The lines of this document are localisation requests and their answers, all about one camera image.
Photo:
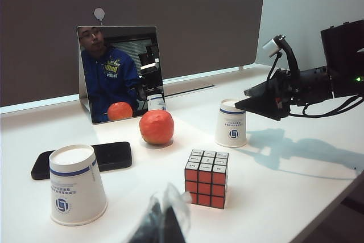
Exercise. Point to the long brown desk partition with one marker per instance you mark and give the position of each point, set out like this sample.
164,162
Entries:
199,32

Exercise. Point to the left gripper plastic-wrapped left finger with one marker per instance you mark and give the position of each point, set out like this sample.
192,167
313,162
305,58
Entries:
150,223

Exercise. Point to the black flat phone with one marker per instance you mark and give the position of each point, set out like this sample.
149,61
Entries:
113,154

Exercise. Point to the white paper cup blue logo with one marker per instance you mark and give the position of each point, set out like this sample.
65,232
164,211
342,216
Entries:
76,186
230,126

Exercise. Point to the silver framed standing mirror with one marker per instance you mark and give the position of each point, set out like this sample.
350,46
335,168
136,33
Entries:
119,75

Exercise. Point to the white hook on partition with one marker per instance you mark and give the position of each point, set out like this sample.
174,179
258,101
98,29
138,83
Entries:
99,13

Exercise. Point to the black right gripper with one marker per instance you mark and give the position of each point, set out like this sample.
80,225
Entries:
310,86

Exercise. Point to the left gripper plastic-wrapped right finger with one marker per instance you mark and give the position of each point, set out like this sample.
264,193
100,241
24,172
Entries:
176,217

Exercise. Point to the Rubik's cube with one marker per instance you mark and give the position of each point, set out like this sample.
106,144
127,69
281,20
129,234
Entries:
206,180

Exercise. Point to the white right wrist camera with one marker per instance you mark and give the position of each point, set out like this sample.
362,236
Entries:
273,46

